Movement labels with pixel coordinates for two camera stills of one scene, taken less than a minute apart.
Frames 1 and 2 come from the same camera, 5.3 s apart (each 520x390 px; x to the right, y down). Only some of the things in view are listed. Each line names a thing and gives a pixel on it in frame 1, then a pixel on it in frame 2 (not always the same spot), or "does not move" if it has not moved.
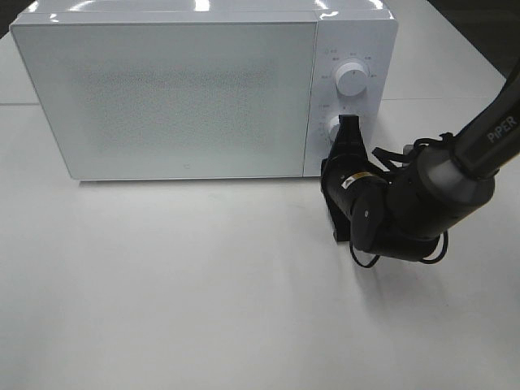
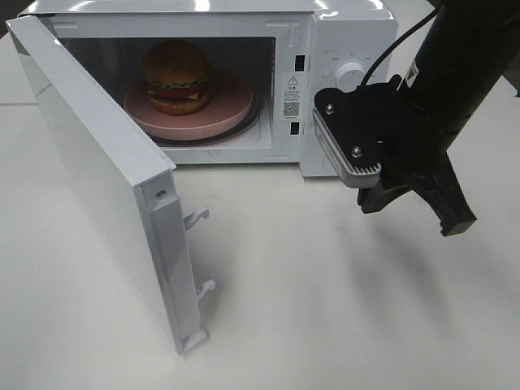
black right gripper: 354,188 -> 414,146
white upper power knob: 351,79 does not move
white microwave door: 172,99 -> 129,171
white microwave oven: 208,89 does not move
